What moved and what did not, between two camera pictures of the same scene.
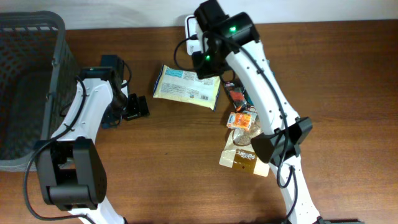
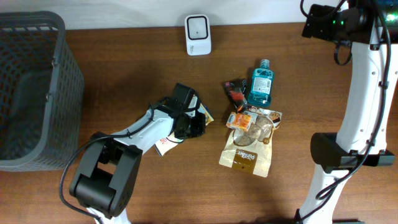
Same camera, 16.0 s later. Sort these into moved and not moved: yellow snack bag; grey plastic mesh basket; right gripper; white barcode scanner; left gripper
Moved: yellow snack bag; left gripper; right gripper
Not moved: grey plastic mesh basket; white barcode scanner
